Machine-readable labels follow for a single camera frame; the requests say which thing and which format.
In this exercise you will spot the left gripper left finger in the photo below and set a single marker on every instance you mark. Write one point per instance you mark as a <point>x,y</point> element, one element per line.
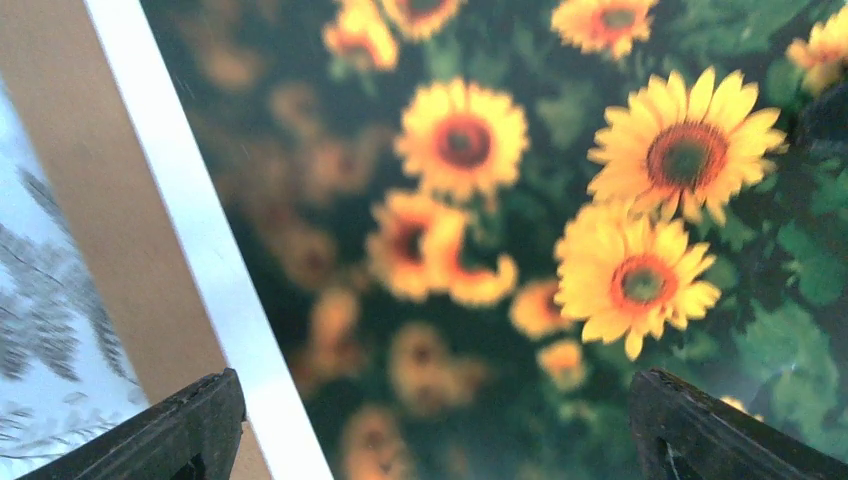
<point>193,434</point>

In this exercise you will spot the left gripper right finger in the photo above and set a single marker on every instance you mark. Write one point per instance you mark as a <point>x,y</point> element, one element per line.
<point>681,432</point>

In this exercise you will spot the sunflower photo print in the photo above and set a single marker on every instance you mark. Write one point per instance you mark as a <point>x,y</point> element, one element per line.
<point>470,223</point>

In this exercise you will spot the brown backing board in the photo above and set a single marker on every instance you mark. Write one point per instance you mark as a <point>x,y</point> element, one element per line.
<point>96,98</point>

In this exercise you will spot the floral patterned table mat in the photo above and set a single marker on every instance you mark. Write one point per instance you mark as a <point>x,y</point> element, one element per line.
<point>65,377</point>

